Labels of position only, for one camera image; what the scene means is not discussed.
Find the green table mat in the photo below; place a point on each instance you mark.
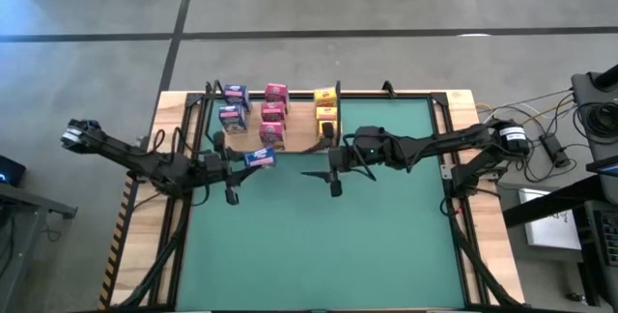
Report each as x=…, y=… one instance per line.
x=270, y=264

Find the pink Raisin Bran box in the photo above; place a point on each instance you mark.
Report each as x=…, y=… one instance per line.
x=272, y=133
x=276, y=92
x=273, y=111

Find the black keyboard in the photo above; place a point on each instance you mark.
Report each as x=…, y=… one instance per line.
x=610, y=238

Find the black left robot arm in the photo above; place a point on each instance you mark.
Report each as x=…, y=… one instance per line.
x=135, y=161

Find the black power adapter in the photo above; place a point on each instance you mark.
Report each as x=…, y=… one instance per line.
x=554, y=150

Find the black metal shelf frame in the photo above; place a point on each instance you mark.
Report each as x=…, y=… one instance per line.
x=337, y=86

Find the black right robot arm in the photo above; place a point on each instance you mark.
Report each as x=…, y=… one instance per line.
x=434, y=145

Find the dark tablet screen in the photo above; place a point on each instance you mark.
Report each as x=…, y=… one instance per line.
x=603, y=165

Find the white flat board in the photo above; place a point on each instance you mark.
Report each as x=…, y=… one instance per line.
x=553, y=231

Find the wooden shelf board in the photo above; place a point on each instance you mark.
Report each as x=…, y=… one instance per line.
x=301, y=129

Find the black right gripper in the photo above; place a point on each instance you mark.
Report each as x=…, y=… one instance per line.
x=344, y=156

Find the blue Frosted Flakes box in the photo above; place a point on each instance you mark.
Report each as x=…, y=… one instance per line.
x=236, y=94
x=260, y=157
x=233, y=117

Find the black desk pole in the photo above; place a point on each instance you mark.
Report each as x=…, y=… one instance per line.
x=606, y=78

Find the yellow black hazard strip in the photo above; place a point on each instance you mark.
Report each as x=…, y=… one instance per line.
x=117, y=240

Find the grey side desk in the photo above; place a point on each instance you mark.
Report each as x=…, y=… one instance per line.
x=29, y=202

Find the black device blue light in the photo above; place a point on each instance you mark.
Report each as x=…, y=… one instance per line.
x=10, y=170

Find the grey equipment desk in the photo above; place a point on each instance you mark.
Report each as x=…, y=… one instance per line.
x=581, y=95

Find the black frame clamp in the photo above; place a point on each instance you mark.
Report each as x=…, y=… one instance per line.
x=387, y=88
x=216, y=87

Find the yellow Corn Pops box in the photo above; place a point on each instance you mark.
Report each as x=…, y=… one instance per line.
x=327, y=113
x=326, y=95
x=319, y=130

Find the black diagonal desk beam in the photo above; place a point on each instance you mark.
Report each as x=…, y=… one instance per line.
x=541, y=209

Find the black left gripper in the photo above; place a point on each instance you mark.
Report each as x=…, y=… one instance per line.
x=215, y=168

